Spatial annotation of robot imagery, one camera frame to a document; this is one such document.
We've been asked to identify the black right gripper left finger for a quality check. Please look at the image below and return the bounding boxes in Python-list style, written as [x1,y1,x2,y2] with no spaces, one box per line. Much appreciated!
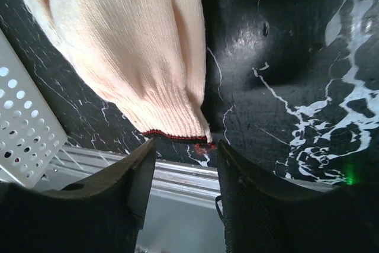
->
[1,140,156,252]

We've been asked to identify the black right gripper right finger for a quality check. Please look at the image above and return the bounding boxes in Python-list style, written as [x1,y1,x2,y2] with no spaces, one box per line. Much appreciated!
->
[216,141,378,252]

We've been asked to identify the white storage basket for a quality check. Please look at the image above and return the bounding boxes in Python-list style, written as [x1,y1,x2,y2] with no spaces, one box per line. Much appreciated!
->
[1,35,68,188]

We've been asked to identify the cream inside-out glove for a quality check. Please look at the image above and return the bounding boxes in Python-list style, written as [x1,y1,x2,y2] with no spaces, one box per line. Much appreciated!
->
[23,0,212,143]

